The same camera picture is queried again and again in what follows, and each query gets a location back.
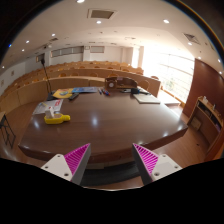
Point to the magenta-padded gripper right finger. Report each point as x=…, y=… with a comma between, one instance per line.
x=146, y=161

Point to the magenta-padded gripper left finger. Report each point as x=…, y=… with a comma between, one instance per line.
x=78, y=160

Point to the yellow power strip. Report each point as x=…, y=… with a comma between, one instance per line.
x=63, y=118

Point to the white magazine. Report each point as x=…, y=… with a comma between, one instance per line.
x=56, y=104

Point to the white notebook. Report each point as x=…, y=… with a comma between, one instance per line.
x=146, y=98

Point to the black remote control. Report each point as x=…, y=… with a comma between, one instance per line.
x=73, y=96

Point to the blue book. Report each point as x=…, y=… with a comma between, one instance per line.
x=85, y=90

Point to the wooden shelf unit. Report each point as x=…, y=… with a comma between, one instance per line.
x=203, y=120

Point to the blue marker pen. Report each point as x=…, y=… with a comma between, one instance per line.
x=100, y=91

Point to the red marker pen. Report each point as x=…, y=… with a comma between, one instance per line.
x=105, y=92

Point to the black metal stand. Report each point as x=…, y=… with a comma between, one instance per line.
x=6, y=128

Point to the wooden auditorium seat rows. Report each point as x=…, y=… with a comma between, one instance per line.
x=36, y=91

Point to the wooden desk organizer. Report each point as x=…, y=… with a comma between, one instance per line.
x=120, y=83

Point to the large bright window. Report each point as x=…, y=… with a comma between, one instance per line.
x=173, y=73

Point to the black gooseneck desk microphone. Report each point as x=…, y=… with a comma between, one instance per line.
x=42, y=61

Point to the small square ceiling vent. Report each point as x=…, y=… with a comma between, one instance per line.
x=191, y=37

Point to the recessed ceiling lights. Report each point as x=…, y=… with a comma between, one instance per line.
x=166, y=21

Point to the large square ceiling vent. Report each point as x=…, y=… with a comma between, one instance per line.
x=101, y=14

